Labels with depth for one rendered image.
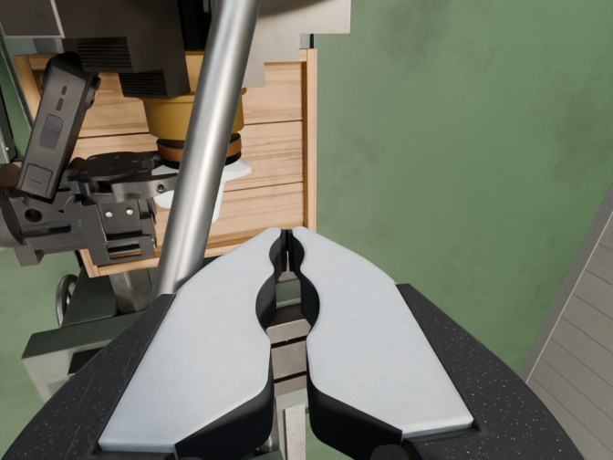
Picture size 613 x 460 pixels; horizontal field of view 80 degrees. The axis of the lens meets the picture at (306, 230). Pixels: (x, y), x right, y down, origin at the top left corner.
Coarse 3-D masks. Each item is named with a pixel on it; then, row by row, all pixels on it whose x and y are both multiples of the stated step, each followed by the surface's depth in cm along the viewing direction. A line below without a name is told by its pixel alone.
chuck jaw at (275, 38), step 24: (264, 0) 29; (288, 0) 29; (312, 0) 30; (336, 0) 30; (264, 24) 29; (288, 24) 30; (312, 24) 30; (336, 24) 31; (264, 48) 30; (288, 48) 31; (264, 72) 31
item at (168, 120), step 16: (192, 64) 29; (192, 80) 29; (192, 96) 28; (240, 96) 32; (160, 112) 29; (176, 112) 29; (240, 112) 32; (160, 128) 30; (176, 128) 30; (240, 128) 33; (160, 144) 32; (176, 144) 31; (240, 144) 34; (176, 160) 32
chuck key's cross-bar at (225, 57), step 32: (224, 0) 10; (256, 0) 10; (224, 32) 10; (224, 64) 10; (224, 96) 10; (192, 128) 10; (224, 128) 10; (192, 160) 10; (224, 160) 10; (192, 192) 10; (192, 224) 10; (160, 256) 10; (192, 256) 10; (160, 288) 10
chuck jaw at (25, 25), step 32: (0, 0) 18; (32, 0) 18; (64, 0) 18; (96, 0) 20; (128, 0) 22; (160, 0) 24; (32, 32) 18; (64, 32) 18; (96, 32) 20; (128, 32) 22; (160, 32) 25; (96, 64) 23; (128, 64) 23; (160, 64) 25; (128, 96) 27; (160, 96) 26
